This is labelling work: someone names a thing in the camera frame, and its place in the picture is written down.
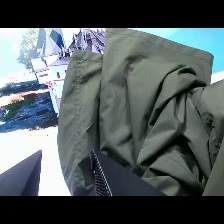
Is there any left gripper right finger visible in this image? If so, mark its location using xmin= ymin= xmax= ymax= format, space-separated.
xmin=90 ymin=148 xmax=167 ymax=197

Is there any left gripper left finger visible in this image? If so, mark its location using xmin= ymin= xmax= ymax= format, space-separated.
xmin=0 ymin=149 xmax=43 ymax=197

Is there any olive green garment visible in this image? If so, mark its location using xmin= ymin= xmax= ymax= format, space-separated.
xmin=56 ymin=28 xmax=224 ymax=197

